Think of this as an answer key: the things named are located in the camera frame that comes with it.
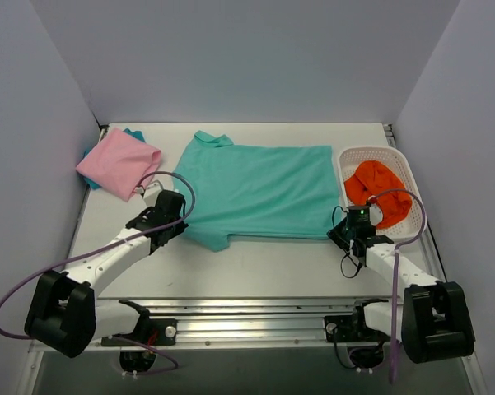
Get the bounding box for teal t-shirt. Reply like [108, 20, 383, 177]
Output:
[174, 131, 339, 252]

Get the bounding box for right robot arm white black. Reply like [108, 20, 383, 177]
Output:
[328, 206, 475, 364]

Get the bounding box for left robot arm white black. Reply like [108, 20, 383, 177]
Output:
[24, 190, 187, 358]

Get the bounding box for orange crumpled t-shirt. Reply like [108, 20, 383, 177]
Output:
[344, 160, 413, 230]

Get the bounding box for white perforated plastic basket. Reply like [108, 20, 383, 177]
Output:
[338, 146, 426, 242]

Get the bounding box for pink folded t-shirt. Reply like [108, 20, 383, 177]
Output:
[76, 128, 162, 202]

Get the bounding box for teal folded t-shirt underneath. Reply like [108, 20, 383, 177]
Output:
[82, 128, 146, 190]

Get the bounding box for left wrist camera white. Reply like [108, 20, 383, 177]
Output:
[134, 180, 164, 207]

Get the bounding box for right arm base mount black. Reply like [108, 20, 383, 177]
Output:
[323, 314, 390, 343]

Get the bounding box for aluminium rail frame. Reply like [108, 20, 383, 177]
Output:
[16, 123, 487, 395]

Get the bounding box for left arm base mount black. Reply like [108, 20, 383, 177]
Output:
[100, 318, 178, 346]

